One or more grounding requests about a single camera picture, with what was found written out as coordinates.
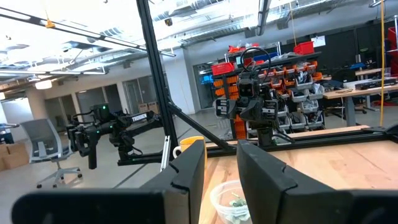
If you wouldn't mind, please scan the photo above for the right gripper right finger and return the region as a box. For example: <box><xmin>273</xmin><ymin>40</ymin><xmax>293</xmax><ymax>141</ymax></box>
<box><xmin>236</xmin><ymin>139</ymin><xmax>398</xmax><ymax>224</ymax></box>

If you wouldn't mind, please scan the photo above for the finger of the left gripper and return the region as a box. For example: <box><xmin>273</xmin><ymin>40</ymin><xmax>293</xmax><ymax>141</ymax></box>
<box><xmin>216</xmin><ymin>98</ymin><xmax>242</xmax><ymax>121</ymax></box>
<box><xmin>241</xmin><ymin>99</ymin><xmax>279</xmax><ymax>121</ymax></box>

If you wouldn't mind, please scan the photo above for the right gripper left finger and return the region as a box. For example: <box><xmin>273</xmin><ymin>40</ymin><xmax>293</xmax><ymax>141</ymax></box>
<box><xmin>11</xmin><ymin>139</ymin><xmax>206</xmax><ymax>224</ymax></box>

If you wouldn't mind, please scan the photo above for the green white sweetener packet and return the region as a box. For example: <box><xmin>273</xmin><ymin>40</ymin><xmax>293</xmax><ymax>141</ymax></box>
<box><xmin>229</xmin><ymin>192</ymin><xmax>248</xmax><ymax>208</ymax></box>

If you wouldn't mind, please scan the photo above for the storage rack with bins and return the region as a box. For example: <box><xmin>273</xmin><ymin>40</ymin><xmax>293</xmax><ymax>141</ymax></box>
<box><xmin>213</xmin><ymin>42</ymin><xmax>326</xmax><ymax>141</ymax></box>

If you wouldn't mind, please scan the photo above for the red plastic bin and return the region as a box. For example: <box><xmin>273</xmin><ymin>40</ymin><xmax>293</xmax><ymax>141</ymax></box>
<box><xmin>211</xmin><ymin>62</ymin><xmax>236</xmax><ymax>77</ymax></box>
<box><xmin>293</xmin><ymin>40</ymin><xmax>315</xmax><ymax>56</ymax></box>

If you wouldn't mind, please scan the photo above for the orange mug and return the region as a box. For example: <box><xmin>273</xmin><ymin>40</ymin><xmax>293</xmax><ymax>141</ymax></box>
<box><xmin>172</xmin><ymin>136</ymin><xmax>208</xmax><ymax>170</ymax></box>

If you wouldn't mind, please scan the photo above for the clear plastic container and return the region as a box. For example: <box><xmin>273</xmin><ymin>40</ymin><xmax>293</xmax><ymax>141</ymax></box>
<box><xmin>210</xmin><ymin>179</ymin><xmax>253</xmax><ymax>224</ymax></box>

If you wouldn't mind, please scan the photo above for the brown cardboard box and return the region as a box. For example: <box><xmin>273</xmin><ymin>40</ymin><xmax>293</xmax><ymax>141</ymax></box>
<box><xmin>137</xmin><ymin>101</ymin><xmax>160</xmax><ymax>114</ymax></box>
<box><xmin>0</xmin><ymin>141</ymin><xmax>30</xmax><ymax>171</ymax></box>

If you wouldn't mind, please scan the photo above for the grey office chair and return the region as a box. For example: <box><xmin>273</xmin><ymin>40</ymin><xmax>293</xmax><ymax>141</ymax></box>
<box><xmin>19</xmin><ymin>118</ymin><xmax>83</xmax><ymax>189</ymax></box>

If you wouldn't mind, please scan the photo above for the white paper sign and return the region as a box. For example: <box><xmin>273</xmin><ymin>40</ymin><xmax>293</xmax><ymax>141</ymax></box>
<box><xmin>310</xmin><ymin>35</ymin><xmax>326</xmax><ymax>48</ymax></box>

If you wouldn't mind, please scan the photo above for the wooden workbench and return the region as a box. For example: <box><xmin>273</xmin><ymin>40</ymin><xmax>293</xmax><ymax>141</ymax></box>
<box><xmin>323</xmin><ymin>67</ymin><xmax>398</xmax><ymax>127</ymax></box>

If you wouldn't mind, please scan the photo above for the black equipment case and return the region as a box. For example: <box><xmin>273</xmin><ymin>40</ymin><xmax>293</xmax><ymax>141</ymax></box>
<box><xmin>354</xmin><ymin>77</ymin><xmax>398</xmax><ymax>91</ymax></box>

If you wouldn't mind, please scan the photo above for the white ceiling lamp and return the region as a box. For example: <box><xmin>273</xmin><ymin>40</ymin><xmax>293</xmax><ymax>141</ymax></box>
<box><xmin>34</xmin><ymin>79</ymin><xmax>53</xmax><ymax>90</ymax></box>

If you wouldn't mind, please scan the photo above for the red plastic crate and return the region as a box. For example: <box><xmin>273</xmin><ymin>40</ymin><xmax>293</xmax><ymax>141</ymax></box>
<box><xmin>387</xmin><ymin>26</ymin><xmax>398</xmax><ymax>54</ymax></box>

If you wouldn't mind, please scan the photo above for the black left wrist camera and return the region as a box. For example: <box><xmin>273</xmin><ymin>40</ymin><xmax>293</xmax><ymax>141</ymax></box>
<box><xmin>238</xmin><ymin>78</ymin><xmax>258</xmax><ymax>100</ymax></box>

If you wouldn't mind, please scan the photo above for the black left camera cable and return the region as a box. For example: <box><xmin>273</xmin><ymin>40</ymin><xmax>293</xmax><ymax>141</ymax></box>
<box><xmin>239</xmin><ymin>46</ymin><xmax>273</xmax><ymax>82</ymax></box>

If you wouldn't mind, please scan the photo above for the silver metal bracket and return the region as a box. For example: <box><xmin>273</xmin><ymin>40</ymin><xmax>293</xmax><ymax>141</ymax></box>
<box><xmin>159</xmin><ymin>135</ymin><xmax>172</xmax><ymax>172</ymax></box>

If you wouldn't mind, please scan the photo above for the black aluminium table frame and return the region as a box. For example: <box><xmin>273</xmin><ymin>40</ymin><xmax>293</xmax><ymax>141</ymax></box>
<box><xmin>116</xmin><ymin>0</ymin><xmax>398</xmax><ymax>167</ymax></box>

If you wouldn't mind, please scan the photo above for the yellow hanging cable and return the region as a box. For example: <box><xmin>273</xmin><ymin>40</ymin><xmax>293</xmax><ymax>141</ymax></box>
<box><xmin>378</xmin><ymin>0</ymin><xmax>386</xmax><ymax>127</ymax></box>

